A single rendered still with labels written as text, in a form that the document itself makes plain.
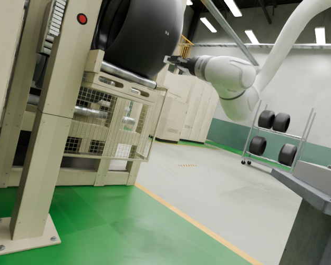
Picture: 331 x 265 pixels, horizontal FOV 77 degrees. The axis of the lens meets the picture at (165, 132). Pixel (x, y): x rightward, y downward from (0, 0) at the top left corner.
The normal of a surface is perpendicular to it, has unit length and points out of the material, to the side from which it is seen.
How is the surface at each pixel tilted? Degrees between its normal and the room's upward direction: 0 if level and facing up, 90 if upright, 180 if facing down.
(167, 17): 85
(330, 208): 90
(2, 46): 90
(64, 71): 90
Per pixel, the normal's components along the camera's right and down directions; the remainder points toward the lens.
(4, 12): 0.63, 0.25
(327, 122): -0.62, -0.11
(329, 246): -0.17, 0.04
